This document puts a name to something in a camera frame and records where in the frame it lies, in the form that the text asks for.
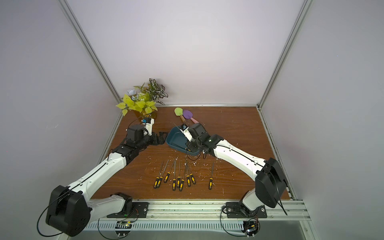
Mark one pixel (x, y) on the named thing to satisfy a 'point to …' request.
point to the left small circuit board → (123, 224)
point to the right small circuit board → (250, 227)
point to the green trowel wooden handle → (179, 111)
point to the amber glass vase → (140, 116)
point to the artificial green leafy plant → (144, 98)
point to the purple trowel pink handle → (188, 115)
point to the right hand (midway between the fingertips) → (190, 136)
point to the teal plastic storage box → (176, 139)
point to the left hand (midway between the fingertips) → (163, 132)
